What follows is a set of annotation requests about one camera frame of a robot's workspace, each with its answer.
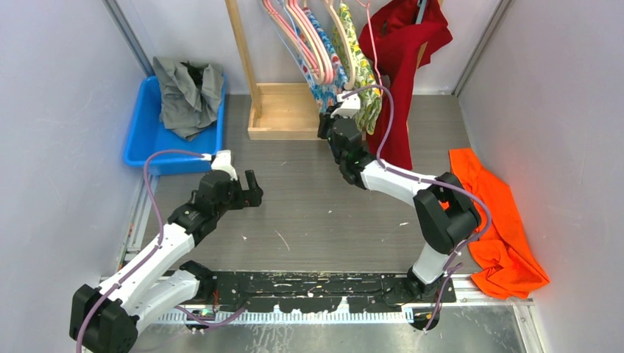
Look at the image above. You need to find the yellow floral garment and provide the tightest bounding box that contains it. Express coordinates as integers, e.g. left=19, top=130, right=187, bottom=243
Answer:
left=331, top=2, right=383, bottom=135

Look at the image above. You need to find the beige hanger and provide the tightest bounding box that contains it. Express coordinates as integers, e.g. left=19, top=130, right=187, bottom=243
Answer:
left=322, top=0, right=356, bottom=90

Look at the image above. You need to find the thin pink wire hanger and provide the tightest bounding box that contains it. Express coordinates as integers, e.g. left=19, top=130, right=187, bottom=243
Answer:
left=356, top=0, right=383, bottom=85

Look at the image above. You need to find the blue floral garment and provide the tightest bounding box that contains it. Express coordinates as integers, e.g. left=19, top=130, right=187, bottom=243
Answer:
left=299, top=7, right=350, bottom=115

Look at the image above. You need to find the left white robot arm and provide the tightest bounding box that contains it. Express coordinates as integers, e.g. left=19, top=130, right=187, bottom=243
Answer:
left=69, top=169, right=263, bottom=352

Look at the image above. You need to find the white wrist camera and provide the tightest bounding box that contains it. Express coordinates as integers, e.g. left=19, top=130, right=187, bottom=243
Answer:
left=331, top=91, right=361, bottom=118
left=202, top=149, right=238, bottom=182

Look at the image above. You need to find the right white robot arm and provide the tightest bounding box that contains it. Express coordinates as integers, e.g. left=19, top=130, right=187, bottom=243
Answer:
left=317, top=113, right=481, bottom=302

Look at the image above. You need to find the blue plastic bin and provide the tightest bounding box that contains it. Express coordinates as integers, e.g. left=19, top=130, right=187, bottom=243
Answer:
left=122, top=74, right=228, bottom=177

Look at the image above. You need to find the grey garment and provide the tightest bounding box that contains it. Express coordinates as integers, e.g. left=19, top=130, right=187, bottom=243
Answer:
left=152, top=57, right=225, bottom=141

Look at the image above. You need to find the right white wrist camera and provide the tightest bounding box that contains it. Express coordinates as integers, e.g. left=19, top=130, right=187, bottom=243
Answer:
left=331, top=91, right=361, bottom=118

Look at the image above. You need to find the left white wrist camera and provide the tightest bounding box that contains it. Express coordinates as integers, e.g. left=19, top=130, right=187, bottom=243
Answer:
left=202, top=149, right=238, bottom=182

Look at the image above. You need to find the wooden clothes rack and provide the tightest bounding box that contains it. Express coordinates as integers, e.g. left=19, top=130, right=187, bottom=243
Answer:
left=224, top=0, right=430, bottom=142

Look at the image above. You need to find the red skirt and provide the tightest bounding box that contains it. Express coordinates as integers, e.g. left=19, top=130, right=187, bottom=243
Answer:
left=358, top=0, right=453, bottom=170

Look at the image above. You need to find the orange garment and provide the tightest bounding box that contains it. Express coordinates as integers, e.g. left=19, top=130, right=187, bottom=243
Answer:
left=449, top=148, right=550, bottom=299

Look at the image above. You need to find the slotted cable duct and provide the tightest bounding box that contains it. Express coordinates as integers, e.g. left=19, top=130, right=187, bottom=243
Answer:
left=155, top=307, right=415, bottom=326

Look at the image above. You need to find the grey-blue hanger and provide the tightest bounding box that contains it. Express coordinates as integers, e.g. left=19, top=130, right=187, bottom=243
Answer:
left=414, top=0, right=428, bottom=24

